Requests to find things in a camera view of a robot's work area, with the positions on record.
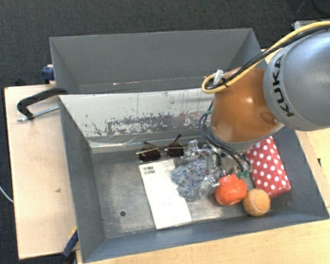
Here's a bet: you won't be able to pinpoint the pale wood board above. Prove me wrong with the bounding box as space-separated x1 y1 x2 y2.
0 81 80 261

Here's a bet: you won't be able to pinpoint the orange tennis ball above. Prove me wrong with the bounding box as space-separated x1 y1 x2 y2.
240 187 273 219

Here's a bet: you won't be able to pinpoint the grey metal bin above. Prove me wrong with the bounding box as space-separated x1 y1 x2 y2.
48 10 330 264

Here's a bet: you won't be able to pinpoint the red white-dotted box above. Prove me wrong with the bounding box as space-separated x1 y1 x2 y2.
243 134 293 202

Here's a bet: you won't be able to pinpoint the white flat packet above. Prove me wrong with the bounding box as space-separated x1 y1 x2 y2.
138 157 194 232

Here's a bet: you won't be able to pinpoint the orange toy pumpkin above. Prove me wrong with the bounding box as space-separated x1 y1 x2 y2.
212 172 250 208

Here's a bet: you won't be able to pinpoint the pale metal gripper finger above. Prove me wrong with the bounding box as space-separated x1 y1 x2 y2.
202 175 219 188
199 182 222 198

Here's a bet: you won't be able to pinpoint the blue and white knitted cloth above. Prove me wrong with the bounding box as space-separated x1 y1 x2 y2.
168 157 212 204

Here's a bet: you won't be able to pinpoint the dark sunglasses with thin frame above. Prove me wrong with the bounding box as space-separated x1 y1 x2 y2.
134 133 187 164

